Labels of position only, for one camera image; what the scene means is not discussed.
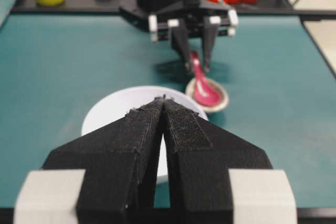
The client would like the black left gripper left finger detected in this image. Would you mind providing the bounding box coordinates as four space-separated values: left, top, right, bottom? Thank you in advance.
43 97 164 223

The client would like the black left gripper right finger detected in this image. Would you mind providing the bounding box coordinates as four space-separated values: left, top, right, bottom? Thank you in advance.
162 100 272 212

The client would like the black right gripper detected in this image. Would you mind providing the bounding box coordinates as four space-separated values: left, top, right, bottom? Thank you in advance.
125 0 238 73

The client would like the pink plastic spoon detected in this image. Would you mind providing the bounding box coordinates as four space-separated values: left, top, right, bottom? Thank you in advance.
191 51 221 106

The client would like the speckled beige spoon rest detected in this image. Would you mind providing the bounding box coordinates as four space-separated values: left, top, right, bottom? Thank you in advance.
185 78 229 113

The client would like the white round bowl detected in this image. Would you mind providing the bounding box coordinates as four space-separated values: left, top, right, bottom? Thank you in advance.
81 85 209 184

